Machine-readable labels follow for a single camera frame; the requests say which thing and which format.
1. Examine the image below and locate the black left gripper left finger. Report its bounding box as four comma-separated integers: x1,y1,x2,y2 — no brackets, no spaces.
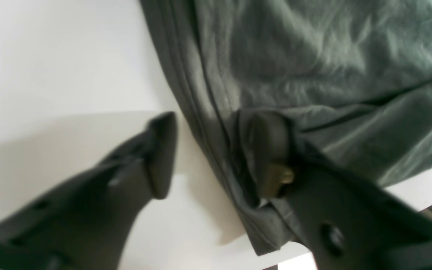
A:
0,112,178,270

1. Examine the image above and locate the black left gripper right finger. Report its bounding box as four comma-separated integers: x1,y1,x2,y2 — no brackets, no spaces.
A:
250,112,432,270

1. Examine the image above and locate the dark grey T-shirt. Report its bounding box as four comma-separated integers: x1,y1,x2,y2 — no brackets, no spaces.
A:
141,0,432,256

